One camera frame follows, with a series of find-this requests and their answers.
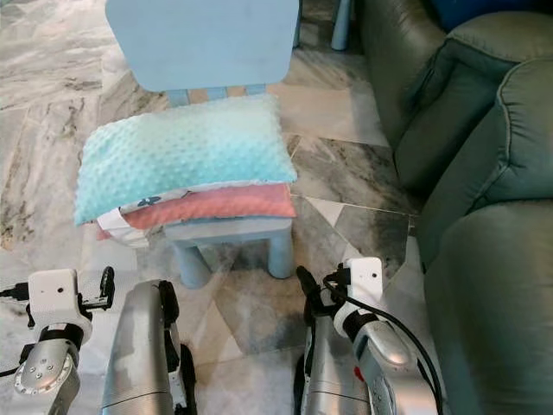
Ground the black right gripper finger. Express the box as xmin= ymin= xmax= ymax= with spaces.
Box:
xmin=296 ymin=265 xmax=325 ymax=325

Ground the mint dotted pillow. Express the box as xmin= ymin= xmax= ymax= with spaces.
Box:
xmin=73 ymin=93 xmax=297 ymax=250

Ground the pink pillow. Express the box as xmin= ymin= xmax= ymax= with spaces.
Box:
xmin=95 ymin=183 xmax=296 ymax=243

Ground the green leather sofa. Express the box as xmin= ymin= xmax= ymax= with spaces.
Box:
xmin=359 ymin=0 xmax=553 ymax=415

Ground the silver left robot leg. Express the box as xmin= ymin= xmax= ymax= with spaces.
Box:
xmin=101 ymin=279 xmax=195 ymax=415

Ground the silver robot leg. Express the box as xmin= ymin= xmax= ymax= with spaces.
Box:
xmin=294 ymin=311 xmax=368 ymax=415
xmin=101 ymin=279 xmax=195 ymax=415

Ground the silver right robot leg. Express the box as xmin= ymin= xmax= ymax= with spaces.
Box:
xmin=294 ymin=311 xmax=368 ymax=415

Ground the light blue child chair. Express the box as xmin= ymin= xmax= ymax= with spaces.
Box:
xmin=105 ymin=0 xmax=300 ymax=291

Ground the light blue furniture leg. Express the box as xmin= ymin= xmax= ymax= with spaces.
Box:
xmin=330 ymin=0 xmax=352 ymax=50

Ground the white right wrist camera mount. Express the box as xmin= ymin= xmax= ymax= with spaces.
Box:
xmin=333 ymin=257 xmax=385 ymax=340

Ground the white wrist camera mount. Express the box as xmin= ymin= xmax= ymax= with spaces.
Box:
xmin=333 ymin=257 xmax=385 ymax=340
xmin=28 ymin=269 xmax=92 ymax=334

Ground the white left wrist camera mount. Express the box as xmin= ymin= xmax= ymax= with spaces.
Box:
xmin=28 ymin=269 xmax=92 ymax=334

